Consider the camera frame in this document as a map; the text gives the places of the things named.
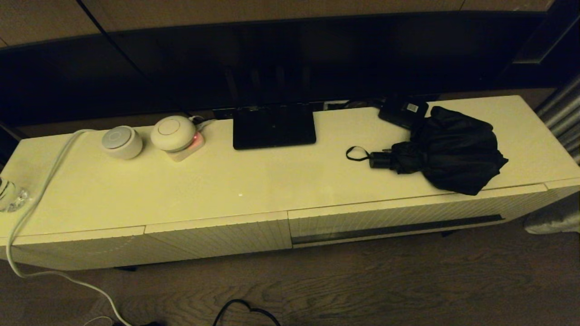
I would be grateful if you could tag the white ribbed curved cabinet panel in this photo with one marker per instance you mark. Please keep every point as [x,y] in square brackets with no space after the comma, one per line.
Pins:
[81,251]

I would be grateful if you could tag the grey pleated curtain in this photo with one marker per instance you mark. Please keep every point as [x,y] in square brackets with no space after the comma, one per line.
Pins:
[562,117]

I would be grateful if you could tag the small black set-top box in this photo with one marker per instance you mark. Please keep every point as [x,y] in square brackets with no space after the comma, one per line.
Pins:
[401,113]

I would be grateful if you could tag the white fabric bundle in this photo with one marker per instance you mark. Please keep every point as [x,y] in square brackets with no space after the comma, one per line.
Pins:
[553,224]

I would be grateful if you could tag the clear glass object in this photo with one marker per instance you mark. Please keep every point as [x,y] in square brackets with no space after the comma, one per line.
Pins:
[11,197]

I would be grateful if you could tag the white dome-shaped device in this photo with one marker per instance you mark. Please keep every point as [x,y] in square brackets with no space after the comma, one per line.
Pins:
[172,133]

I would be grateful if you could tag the black television screen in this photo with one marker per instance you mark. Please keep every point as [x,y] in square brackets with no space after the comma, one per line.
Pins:
[317,59]

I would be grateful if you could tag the dark wooden cabinet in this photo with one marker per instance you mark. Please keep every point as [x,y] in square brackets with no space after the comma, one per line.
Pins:
[543,45]

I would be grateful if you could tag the white ribbed flat cabinet panel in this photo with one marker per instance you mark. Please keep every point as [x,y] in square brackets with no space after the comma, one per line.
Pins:
[217,240]

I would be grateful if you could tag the white ribbed drawer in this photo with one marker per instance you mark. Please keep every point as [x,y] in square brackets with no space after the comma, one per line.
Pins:
[408,217]

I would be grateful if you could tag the white power strip red light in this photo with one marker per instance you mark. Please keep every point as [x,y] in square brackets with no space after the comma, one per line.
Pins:
[186,155]

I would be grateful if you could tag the black flat TV base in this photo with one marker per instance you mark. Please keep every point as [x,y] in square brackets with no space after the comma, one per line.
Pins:
[272,129]

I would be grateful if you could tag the white speaker with grey top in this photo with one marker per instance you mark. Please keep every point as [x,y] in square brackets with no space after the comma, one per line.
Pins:
[121,142]

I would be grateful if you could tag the black folding umbrella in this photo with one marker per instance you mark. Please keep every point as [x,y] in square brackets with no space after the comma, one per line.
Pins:
[453,154]

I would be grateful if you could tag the white TV cabinet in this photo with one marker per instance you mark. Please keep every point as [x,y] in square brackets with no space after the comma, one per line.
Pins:
[272,181]

